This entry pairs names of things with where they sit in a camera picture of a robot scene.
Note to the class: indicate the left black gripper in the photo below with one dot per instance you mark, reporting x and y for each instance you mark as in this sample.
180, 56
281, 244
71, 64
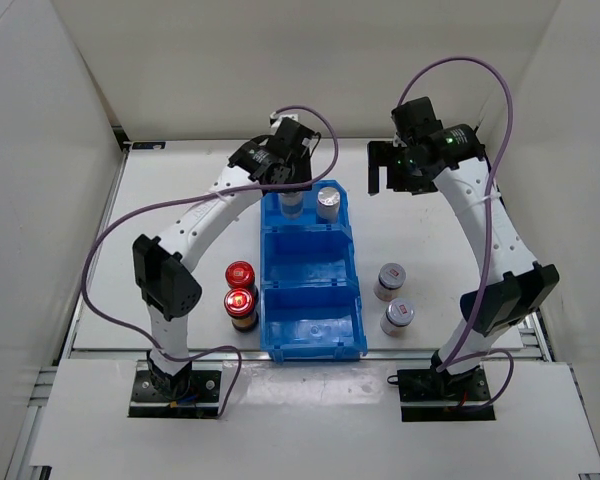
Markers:
302, 166

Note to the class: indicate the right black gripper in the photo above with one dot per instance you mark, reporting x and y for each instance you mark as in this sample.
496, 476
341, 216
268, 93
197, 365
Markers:
382, 153

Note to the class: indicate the silver-lid salt shaker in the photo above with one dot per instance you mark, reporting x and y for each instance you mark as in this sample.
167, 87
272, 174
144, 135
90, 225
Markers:
291, 204
328, 203

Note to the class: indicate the white-lid spice jar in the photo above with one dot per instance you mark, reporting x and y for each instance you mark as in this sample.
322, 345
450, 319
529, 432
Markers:
398, 315
390, 279

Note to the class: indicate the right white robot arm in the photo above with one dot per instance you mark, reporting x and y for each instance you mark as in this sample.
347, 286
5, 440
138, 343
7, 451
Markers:
440, 156

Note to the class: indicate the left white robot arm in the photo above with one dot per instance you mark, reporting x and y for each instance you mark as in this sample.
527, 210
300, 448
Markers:
164, 264

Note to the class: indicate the far blue storage bin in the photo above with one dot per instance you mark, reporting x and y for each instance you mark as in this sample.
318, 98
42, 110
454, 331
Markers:
271, 215

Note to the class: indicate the blue storage bin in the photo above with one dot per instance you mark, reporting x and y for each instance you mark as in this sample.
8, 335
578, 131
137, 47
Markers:
271, 215
311, 322
307, 256

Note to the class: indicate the middle blue storage bin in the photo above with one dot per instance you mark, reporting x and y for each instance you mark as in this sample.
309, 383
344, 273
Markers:
307, 256

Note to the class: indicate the far red-lid sauce jar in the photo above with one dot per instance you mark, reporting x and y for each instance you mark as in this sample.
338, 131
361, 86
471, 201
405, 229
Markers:
241, 274

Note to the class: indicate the red-lid sauce jar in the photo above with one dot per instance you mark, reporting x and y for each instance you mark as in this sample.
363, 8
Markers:
241, 306
241, 274

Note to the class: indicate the near red-lid sauce jar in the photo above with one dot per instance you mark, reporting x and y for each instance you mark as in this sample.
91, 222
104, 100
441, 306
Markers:
241, 306

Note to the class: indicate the near blue storage bin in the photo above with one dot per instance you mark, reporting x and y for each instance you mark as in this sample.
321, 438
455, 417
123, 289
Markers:
311, 322

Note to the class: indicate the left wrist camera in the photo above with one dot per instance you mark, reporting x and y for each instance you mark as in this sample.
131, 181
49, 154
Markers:
288, 133

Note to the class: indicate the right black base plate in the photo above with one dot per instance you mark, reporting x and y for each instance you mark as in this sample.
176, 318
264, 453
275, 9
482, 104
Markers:
426, 397

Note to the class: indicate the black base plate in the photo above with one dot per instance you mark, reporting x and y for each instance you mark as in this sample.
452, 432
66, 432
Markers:
199, 398
426, 397

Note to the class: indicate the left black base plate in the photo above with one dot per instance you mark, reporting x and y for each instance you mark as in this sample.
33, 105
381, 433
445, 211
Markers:
199, 398

